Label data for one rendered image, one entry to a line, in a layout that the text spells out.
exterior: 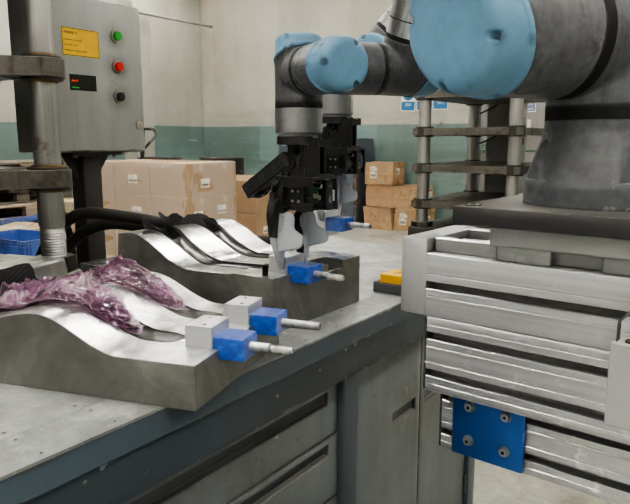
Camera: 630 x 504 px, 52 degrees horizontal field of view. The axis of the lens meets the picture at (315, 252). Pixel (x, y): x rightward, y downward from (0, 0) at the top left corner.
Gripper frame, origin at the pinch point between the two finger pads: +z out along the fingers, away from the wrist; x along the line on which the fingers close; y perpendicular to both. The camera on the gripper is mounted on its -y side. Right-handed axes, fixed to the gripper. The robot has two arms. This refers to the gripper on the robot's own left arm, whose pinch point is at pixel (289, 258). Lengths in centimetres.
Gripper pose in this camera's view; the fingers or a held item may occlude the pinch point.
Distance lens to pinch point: 106.2
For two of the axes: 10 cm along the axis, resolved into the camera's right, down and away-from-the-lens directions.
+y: 8.2, 1.0, -5.7
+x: 5.8, -1.4, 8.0
